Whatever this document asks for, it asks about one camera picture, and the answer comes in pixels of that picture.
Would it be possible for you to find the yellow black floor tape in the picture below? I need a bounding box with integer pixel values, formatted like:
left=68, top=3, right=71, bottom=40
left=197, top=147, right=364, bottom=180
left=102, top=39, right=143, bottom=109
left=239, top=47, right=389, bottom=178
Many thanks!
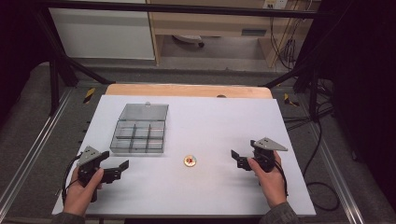
left=283, top=92, right=301, bottom=107
left=82, top=87, right=96, bottom=105

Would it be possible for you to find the person's right hand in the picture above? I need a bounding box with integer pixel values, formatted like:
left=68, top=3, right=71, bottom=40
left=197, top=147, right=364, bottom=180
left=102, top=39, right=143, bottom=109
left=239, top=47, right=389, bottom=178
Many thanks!
left=247, top=151, right=288, bottom=209

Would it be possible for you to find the white cabinet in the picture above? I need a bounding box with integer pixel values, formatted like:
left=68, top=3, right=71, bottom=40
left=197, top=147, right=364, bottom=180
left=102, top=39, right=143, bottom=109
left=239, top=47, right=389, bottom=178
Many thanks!
left=49, top=0, right=156, bottom=61

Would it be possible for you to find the black curtain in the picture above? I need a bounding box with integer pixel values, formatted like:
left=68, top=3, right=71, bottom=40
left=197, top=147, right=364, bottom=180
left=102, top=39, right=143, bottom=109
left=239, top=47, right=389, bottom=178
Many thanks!
left=293, top=0, right=396, bottom=206
left=0, top=0, right=59, bottom=125

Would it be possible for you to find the wooden table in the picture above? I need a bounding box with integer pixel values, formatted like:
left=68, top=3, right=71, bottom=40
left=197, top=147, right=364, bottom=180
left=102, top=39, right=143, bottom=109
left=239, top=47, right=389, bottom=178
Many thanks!
left=105, top=83, right=274, bottom=100

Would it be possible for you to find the aluminium floor rail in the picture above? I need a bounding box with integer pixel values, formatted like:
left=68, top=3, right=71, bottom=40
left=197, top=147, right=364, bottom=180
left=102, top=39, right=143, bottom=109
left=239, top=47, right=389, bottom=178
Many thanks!
left=306, top=122, right=366, bottom=224
left=0, top=87, right=75, bottom=214

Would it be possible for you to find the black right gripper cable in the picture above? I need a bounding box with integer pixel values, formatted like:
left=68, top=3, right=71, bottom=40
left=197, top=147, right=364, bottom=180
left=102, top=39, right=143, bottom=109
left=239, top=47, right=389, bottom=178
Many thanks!
left=273, top=161, right=290, bottom=199

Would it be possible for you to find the bundle of hanging cables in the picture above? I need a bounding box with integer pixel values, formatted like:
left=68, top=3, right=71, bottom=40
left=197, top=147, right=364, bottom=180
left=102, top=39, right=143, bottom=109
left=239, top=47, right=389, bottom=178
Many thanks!
left=269, top=12, right=302, bottom=71

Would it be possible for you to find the black metal frame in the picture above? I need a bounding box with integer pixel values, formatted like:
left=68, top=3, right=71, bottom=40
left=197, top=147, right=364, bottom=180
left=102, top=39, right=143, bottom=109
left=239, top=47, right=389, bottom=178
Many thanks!
left=31, top=0, right=335, bottom=122

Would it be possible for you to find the white wall socket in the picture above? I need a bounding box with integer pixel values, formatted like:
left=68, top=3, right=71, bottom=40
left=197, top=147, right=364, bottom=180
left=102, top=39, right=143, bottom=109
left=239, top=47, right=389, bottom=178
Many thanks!
left=262, top=0, right=290, bottom=10

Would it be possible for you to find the light wooden desk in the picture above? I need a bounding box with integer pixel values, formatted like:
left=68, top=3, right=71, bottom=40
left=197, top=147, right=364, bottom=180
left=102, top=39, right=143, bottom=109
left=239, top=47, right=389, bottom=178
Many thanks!
left=146, top=0, right=322, bottom=69

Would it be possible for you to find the black floor cable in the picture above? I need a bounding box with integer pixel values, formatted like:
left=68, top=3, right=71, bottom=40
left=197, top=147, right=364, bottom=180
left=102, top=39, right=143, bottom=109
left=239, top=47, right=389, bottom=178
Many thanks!
left=283, top=100, right=341, bottom=213

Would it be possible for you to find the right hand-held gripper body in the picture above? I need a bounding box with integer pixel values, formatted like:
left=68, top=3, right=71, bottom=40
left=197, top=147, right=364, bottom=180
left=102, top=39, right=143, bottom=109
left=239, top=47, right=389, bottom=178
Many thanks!
left=251, top=137, right=289, bottom=174

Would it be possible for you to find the office chair base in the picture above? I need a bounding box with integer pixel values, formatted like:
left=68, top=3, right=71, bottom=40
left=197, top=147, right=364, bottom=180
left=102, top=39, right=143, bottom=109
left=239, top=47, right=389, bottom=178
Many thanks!
left=172, top=34, right=206, bottom=49

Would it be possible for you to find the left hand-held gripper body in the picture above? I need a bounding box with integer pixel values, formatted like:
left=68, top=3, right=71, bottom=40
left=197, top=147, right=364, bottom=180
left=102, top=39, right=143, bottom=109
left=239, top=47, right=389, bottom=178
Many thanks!
left=77, top=145, right=106, bottom=203

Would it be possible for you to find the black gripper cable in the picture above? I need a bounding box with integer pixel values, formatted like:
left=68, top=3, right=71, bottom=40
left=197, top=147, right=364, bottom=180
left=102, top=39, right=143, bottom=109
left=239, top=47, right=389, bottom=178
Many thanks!
left=61, top=153, right=82, bottom=204
left=273, top=161, right=290, bottom=199

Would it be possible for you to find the person's left hand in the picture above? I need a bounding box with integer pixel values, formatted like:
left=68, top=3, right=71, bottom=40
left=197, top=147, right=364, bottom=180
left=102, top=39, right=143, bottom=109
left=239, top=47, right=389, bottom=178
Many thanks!
left=63, top=166, right=105, bottom=217

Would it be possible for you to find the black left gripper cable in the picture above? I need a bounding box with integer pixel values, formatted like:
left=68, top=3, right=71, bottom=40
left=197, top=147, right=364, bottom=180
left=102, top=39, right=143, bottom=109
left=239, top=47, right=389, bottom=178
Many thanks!
left=61, top=153, right=82, bottom=204

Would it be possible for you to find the clear plastic compartment box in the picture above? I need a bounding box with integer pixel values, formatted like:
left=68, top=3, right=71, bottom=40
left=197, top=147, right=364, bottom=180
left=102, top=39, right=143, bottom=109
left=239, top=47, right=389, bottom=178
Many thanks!
left=109, top=101, right=170, bottom=155

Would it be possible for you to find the small round gold badge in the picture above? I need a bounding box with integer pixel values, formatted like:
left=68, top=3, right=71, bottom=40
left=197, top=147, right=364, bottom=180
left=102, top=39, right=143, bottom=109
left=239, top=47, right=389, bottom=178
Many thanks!
left=183, top=154, right=198, bottom=168

